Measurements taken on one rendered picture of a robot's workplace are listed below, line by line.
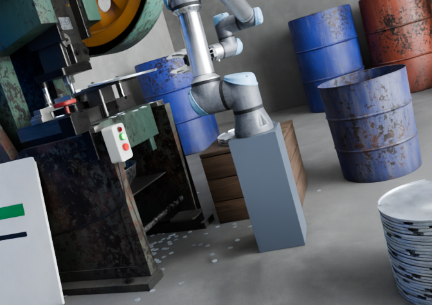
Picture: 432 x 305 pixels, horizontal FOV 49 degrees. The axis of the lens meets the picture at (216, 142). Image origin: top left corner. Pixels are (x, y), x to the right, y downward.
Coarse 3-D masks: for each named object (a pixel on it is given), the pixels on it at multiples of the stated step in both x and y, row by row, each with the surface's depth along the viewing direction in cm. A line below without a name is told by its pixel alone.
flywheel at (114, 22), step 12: (96, 0) 232; (120, 0) 225; (132, 0) 218; (144, 0) 219; (108, 12) 229; (120, 12) 226; (132, 12) 220; (96, 24) 233; (108, 24) 231; (120, 24) 224; (132, 24) 226; (96, 36) 231; (108, 36) 228; (120, 36) 229
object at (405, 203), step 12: (420, 180) 139; (396, 192) 136; (408, 192) 134; (420, 192) 130; (396, 204) 129; (408, 204) 126; (420, 204) 123; (396, 216) 121; (408, 216) 119; (420, 216) 117
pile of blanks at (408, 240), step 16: (384, 224) 126; (400, 224) 119; (416, 224) 115; (400, 240) 120; (416, 240) 117; (400, 256) 122; (416, 256) 120; (400, 272) 125; (416, 272) 120; (400, 288) 128; (416, 288) 122; (416, 304) 123
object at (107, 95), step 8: (120, 80) 187; (88, 88) 193; (96, 88) 191; (104, 88) 196; (88, 96) 196; (96, 96) 194; (104, 96) 195; (112, 96) 200; (96, 104) 195; (104, 104) 195; (112, 104) 199; (104, 112) 195; (112, 112) 198
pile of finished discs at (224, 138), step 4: (228, 132) 240; (232, 132) 237; (220, 136) 234; (224, 136) 231; (228, 136) 228; (232, 136) 225; (220, 140) 228; (224, 140) 221; (228, 140) 223; (220, 144) 225; (224, 144) 225; (228, 144) 220
